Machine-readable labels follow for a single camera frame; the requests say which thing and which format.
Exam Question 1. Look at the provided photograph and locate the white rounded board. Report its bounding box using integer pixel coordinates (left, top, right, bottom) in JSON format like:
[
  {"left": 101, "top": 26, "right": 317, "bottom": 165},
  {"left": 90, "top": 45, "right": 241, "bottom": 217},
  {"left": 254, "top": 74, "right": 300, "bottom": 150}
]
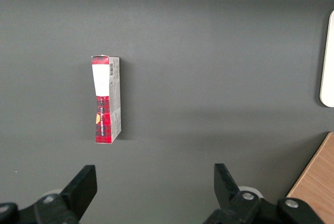
[{"left": 319, "top": 10, "right": 334, "bottom": 108}]

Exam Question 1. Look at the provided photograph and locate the red plaid cardboard box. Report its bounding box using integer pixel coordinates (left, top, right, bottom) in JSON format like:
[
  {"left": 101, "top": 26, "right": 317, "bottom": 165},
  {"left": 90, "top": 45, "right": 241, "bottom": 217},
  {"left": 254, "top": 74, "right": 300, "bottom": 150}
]
[{"left": 91, "top": 55, "right": 122, "bottom": 144}]

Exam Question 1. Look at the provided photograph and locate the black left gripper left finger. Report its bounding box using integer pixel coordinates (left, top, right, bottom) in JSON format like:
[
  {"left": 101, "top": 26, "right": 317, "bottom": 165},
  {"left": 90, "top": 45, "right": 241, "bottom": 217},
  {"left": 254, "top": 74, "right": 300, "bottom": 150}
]
[{"left": 0, "top": 164, "right": 98, "bottom": 224}]

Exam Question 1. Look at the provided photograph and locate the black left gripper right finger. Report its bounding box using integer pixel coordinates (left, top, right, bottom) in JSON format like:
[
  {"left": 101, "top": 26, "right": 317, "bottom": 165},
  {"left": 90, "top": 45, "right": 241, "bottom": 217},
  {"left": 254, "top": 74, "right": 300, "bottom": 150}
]
[{"left": 202, "top": 163, "right": 325, "bottom": 224}]

